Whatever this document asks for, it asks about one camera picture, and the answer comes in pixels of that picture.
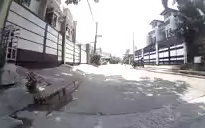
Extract large dark tree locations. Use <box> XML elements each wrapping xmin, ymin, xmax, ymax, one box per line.
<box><xmin>161</xmin><ymin>0</ymin><xmax>205</xmax><ymax>64</ymax></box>

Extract white fence with dark posts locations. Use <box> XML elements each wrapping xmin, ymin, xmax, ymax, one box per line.
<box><xmin>133</xmin><ymin>39</ymin><xmax>188</xmax><ymax>66</ymax></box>

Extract grey concrete pavement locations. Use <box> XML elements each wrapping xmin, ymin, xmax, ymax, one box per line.
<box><xmin>0</xmin><ymin>62</ymin><xmax>88</xmax><ymax>128</ymax></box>

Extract grey concrete road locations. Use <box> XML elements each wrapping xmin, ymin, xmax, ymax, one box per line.
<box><xmin>9</xmin><ymin>63</ymin><xmax>205</xmax><ymax>128</ymax></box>

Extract pale tall building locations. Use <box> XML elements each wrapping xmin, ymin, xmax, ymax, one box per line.
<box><xmin>145</xmin><ymin>8</ymin><xmax>188</xmax><ymax>48</ymax></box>

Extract green bush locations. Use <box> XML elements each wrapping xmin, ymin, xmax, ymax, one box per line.
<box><xmin>89</xmin><ymin>53</ymin><xmax>103</xmax><ymax>67</ymax></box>

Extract raised concrete pavement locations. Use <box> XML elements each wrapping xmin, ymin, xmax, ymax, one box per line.
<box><xmin>143</xmin><ymin>64</ymin><xmax>205</xmax><ymax>80</ymax></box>

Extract thin pole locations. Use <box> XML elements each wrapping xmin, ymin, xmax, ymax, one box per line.
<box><xmin>132</xmin><ymin>31</ymin><xmax>136</xmax><ymax>63</ymax></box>

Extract dark vehicle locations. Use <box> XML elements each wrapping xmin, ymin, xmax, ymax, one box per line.
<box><xmin>131</xmin><ymin>57</ymin><xmax>146</xmax><ymax>69</ymax></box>

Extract utility pole with crossarm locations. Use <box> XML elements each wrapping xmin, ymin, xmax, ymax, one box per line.
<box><xmin>89</xmin><ymin>21</ymin><xmax>103</xmax><ymax>56</ymax></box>

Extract white panelled fence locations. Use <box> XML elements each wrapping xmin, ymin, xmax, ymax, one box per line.
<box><xmin>0</xmin><ymin>0</ymin><xmax>89</xmax><ymax>68</ymax></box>

